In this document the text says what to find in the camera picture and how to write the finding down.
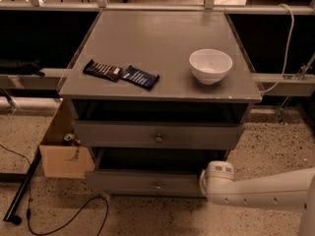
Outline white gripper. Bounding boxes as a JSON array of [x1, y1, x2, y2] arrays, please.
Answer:
[[199, 160, 234, 197]]

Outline grey drawer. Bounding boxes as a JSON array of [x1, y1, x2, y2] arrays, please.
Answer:
[[73, 120, 244, 150], [86, 147, 225, 198]]

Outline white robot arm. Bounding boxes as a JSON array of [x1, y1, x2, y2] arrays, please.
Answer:
[[199, 161, 315, 236]]

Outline grey drawer cabinet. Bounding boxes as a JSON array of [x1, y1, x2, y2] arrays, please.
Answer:
[[58, 9, 263, 200]]

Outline grey top drawer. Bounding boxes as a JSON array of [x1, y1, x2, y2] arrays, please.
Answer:
[[73, 120, 244, 150]]

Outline white bowl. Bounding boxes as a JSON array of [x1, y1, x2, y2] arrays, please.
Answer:
[[189, 49, 233, 85]]

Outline brown snack bar wrapper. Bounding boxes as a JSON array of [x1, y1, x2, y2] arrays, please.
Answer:
[[83, 60, 122, 83]]

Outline metal can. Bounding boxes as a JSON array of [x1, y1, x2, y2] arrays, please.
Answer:
[[63, 133, 75, 144]]

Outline cardboard box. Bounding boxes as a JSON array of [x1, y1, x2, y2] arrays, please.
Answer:
[[39, 101, 95, 179]]

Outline black floor bar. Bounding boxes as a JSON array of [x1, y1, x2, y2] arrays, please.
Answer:
[[0, 150, 41, 225]]

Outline white hanging cable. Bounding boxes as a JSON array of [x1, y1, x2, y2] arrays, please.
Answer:
[[259, 3, 295, 94]]

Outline black floor cable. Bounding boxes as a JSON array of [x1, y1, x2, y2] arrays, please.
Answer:
[[0, 143, 110, 236]]

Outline black bag on rail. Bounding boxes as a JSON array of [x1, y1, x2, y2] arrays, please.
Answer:
[[0, 59, 45, 77]]

